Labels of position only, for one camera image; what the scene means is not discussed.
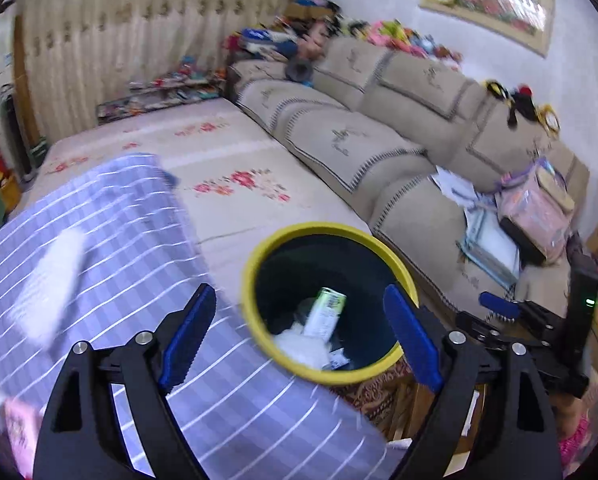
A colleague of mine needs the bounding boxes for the pink transparent bag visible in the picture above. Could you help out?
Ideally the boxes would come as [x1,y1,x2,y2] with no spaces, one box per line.
[496,160,577,266]

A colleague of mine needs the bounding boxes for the yellow rimmed dark bin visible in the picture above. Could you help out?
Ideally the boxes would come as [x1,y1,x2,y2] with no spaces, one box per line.
[240,221,420,387]

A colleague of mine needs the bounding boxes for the brown patterned cushion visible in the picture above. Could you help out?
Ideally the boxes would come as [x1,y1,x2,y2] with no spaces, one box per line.
[329,360,415,413]

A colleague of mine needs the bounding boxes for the beige floral table cover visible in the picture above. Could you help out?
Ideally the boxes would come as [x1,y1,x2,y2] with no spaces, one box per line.
[9,97,375,261]

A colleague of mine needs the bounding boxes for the framed wall painting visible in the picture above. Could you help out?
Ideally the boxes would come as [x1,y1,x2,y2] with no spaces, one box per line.
[418,0,556,58]

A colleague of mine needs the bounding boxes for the white papers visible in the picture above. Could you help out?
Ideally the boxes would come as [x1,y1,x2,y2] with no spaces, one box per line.
[431,167,522,288]

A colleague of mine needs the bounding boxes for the black and yellow toy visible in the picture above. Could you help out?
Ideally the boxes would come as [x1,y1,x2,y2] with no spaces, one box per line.
[484,79,562,136]

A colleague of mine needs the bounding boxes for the white carton with green print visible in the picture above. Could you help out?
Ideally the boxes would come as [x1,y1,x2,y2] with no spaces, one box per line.
[304,287,347,341]

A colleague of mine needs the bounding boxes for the person's pink clothing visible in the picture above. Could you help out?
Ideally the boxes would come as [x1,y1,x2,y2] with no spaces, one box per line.
[556,382,598,478]

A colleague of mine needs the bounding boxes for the pile of toys and bags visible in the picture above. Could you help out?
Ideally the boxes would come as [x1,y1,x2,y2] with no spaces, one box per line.
[224,0,340,61]

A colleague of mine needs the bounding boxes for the blue checkered tablecloth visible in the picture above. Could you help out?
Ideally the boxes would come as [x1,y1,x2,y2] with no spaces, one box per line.
[0,152,387,480]

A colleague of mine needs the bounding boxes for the black tower fan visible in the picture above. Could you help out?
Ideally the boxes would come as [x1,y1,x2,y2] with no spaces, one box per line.
[0,84,34,181]

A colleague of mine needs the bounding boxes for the low shelf of toys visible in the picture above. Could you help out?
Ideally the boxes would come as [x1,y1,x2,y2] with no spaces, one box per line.
[96,57,230,123]

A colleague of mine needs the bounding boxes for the white paper napkin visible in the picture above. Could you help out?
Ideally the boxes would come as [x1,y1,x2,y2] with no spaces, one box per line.
[274,325,332,368]

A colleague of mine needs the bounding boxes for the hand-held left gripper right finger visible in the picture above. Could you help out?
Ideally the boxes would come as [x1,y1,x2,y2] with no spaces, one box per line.
[383,284,565,480]

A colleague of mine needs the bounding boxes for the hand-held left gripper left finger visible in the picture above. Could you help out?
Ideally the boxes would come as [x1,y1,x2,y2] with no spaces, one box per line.
[33,282,217,480]

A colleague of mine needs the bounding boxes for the cream patterned curtain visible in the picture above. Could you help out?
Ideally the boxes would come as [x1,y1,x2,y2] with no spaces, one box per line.
[16,0,297,133]

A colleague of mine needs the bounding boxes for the wooden stool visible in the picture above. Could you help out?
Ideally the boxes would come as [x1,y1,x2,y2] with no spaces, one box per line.
[386,380,487,456]

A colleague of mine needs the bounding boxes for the beige embroidered sofa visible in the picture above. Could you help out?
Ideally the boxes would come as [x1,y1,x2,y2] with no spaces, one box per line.
[227,37,590,321]

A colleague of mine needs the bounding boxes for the white mesh cloth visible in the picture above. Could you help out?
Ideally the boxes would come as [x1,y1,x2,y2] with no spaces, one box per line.
[21,227,87,341]

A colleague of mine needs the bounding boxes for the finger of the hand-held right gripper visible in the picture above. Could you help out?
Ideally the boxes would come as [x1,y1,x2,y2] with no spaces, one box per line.
[479,291,545,323]
[454,310,511,348]

